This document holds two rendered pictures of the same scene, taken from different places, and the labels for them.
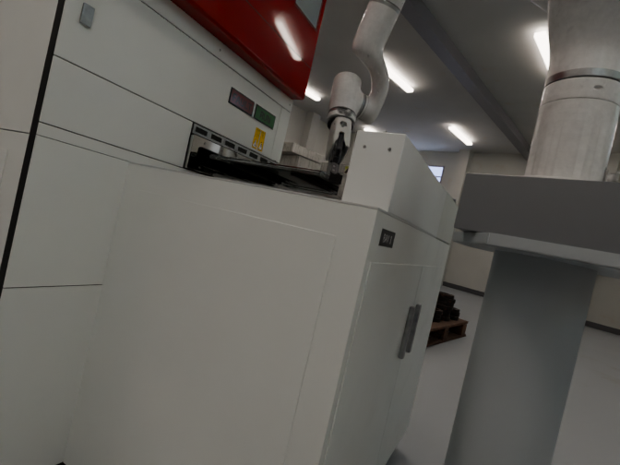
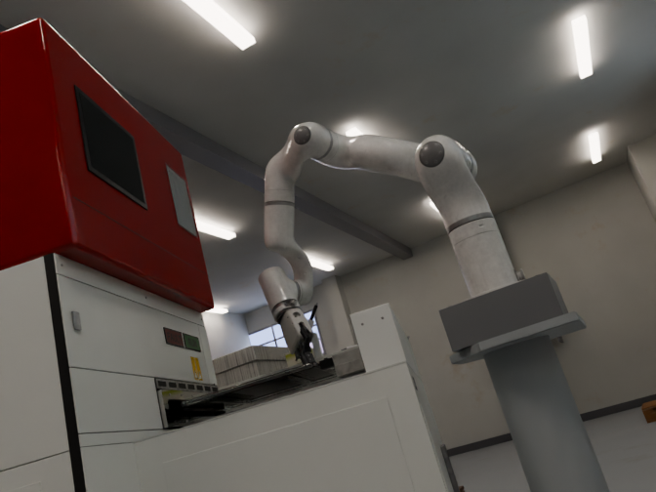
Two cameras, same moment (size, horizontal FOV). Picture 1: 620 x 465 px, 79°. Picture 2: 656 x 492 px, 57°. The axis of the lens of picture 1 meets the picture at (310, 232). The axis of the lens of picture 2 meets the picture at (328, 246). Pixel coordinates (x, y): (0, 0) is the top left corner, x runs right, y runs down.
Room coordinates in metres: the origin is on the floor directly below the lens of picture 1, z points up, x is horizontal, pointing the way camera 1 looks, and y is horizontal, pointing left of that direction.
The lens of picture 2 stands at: (-0.58, 0.46, 0.69)
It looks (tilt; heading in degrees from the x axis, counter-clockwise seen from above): 18 degrees up; 339
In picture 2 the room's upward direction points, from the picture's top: 16 degrees counter-clockwise
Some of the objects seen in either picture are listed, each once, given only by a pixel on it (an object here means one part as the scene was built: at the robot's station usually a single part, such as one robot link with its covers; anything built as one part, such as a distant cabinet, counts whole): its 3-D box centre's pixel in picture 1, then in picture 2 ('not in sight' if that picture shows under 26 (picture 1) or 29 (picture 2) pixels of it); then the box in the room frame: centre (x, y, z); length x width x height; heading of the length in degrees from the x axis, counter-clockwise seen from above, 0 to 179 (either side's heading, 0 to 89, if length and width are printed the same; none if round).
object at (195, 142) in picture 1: (238, 170); (196, 409); (1.23, 0.27, 0.89); 0.44 x 0.02 x 0.10; 153
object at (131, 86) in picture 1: (205, 112); (155, 362); (1.08, 0.37, 1.02); 0.81 x 0.03 x 0.40; 153
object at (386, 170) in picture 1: (406, 196); (389, 349); (0.92, -0.21, 0.89); 0.55 x 0.09 x 0.14; 153
